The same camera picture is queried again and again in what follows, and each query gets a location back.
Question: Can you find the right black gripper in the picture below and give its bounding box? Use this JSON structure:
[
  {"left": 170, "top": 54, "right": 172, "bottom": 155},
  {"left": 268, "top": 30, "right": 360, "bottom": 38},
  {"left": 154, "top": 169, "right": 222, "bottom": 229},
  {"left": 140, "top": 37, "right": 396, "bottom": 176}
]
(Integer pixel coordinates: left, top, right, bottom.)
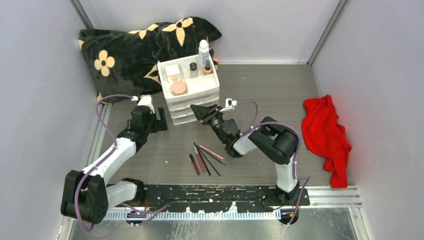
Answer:
[{"left": 190, "top": 103, "right": 227, "bottom": 144}]

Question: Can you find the black cap clear bottle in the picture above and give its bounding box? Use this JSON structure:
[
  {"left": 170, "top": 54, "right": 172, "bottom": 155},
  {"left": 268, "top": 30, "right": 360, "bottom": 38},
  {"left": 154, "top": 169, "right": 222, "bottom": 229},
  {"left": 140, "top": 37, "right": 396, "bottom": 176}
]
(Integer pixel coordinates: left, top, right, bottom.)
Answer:
[{"left": 189, "top": 62, "right": 199, "bottom": 79}]

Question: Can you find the beige foundation bottle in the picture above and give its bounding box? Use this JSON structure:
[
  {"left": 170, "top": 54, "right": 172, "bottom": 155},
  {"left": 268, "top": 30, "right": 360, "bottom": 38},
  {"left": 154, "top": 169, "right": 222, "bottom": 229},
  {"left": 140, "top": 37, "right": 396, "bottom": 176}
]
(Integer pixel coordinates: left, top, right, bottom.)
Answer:
[{"left": 203, "top": 60, "right": 212, "bottom": 76}]

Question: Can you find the small cream box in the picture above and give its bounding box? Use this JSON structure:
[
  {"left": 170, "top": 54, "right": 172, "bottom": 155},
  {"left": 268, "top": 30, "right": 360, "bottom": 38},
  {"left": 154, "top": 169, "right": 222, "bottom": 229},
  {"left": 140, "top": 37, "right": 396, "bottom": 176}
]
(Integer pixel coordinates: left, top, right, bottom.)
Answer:
[{"left": 164, "top": 64, "right": 183, "bottom": 84}]

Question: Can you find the white spray bottle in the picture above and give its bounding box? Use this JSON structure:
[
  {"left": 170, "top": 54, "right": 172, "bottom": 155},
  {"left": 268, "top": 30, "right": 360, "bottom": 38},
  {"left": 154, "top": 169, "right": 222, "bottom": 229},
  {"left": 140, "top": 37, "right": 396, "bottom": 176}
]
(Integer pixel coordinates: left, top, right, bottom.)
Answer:
[{"left": 198, "top": 39, "right": 210, "bottom": 66}]

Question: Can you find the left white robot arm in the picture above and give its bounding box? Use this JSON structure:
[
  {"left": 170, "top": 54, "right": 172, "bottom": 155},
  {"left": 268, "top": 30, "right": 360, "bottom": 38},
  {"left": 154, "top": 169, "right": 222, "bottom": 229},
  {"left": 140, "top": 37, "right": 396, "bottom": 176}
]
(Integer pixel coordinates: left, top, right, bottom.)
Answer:
[{"left": 60, "top": 105, "right": 168, "bottom": 225}]

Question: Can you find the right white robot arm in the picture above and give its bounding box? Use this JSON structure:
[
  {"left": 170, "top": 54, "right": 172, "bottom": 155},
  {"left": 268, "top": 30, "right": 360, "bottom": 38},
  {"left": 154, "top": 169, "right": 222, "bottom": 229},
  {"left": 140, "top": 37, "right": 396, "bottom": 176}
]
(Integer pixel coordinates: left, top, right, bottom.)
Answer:
[{"left": 190, "top": 104, "right": 300, "bottom": 206}]

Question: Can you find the pink makeup pencil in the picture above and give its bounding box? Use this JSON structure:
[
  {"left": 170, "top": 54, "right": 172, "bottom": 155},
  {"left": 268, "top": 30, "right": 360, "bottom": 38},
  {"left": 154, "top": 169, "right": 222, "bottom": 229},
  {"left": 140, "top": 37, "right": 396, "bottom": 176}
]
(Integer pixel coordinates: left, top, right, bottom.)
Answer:
[{"left": 199, "top": 145, "right": 224, "bottom": 160}]

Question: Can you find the white plastic drawer organizer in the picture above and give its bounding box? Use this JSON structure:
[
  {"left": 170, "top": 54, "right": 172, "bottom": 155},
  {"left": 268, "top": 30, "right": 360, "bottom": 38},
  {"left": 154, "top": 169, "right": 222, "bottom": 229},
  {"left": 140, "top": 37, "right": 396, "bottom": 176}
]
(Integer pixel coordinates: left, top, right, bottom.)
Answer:
[{"left": 157, "top": 54, "right": 220, "bottom": 126}]

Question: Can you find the dark red lip gloss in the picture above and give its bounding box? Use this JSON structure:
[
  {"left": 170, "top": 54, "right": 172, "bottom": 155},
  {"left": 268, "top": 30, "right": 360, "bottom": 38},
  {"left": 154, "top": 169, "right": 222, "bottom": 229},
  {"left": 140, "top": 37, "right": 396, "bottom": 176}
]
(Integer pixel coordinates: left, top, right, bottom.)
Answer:
[{"left": 189, "top": 154, "right": 201, "bottom": 176}]

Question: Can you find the red lip gloss tube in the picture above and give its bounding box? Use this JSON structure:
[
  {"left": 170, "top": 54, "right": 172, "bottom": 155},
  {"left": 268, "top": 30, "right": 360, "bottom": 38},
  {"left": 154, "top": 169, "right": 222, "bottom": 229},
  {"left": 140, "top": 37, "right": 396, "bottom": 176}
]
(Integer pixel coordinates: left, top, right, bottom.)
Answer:
[{"left": 193, "top": 146, "right": 207, "bottom": 173}]

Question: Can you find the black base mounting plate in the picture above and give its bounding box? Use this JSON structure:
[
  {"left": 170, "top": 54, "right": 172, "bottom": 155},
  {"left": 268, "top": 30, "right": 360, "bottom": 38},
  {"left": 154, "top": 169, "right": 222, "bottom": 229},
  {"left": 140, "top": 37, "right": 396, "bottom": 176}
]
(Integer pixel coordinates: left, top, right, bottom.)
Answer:
[{"left": 126, "top": 184, "right": 310, "bottom": 213}]

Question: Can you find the red cloth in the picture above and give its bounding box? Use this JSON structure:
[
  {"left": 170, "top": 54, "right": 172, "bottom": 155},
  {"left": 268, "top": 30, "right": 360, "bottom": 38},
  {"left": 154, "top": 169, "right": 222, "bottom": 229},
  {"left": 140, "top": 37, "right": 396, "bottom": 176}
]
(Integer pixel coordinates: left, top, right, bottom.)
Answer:
[{"left": 301, "top": 94, "right": 352, "bottom": 188}]

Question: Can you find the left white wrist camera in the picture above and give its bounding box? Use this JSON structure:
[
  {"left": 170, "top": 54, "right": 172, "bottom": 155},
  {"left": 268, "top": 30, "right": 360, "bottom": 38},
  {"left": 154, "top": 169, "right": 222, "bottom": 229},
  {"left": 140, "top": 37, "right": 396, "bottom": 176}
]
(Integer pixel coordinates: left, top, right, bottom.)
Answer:
[{"left": 137, "top": 94, "right": 155, "bottom": 113}]

